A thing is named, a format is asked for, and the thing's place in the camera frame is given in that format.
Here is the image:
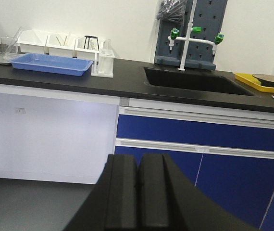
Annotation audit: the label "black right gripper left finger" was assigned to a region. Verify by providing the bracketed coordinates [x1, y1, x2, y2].
[64, 154, 137, 231]

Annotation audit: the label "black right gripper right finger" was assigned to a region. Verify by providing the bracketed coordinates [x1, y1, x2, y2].
[139, 153, 256, 231]

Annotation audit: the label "white test tube rack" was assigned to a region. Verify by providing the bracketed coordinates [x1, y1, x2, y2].
[91, 49, 115, 78]

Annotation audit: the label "grey pegboard drying rack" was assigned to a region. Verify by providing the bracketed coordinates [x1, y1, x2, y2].
[154, 0, 227, 70]

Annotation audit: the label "blue cabinet door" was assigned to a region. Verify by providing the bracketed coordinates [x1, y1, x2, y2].
[115, 146, 274, 228]

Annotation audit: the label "blue cabinet drawer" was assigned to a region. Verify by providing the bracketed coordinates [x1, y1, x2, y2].
[117, 115, 274, 151]

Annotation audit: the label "black sink basin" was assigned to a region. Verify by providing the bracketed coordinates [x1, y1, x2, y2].
[145, 68, 253, 96]

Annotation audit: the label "yellow plastic tray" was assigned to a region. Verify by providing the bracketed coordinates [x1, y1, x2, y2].
[234, 73, 274, 93]

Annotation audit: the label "right white storage bin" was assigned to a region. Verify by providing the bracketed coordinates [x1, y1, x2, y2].
[74, 36, 111, 61]

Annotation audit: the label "white storage bin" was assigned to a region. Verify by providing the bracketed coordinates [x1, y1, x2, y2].
[18, 29, 48, 54]
[46, 33, 78, 58]
[74, 36, 111, 61]

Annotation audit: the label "blue plastic tray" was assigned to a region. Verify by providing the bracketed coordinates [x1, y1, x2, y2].
[11, 53, 93, 76]

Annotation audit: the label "white lab faucet green knobs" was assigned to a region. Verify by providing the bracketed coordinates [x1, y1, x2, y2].
[168, 0, 224, 71]

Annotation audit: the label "middle white storage bin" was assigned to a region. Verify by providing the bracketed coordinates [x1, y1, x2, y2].
[46, 33, 78, 58]

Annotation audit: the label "black metal tripod stand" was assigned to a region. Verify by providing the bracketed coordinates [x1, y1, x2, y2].
[83, 35, 100, 51]

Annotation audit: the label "left white storage bin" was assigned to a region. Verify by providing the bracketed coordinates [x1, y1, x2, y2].
[18, 29, 48, 54]

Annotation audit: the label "bag of black pegs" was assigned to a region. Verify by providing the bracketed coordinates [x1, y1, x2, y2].
[156, 0, 187, 25]

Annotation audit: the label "glass beaker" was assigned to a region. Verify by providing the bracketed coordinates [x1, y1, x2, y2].
[0, 37, 18, 61]

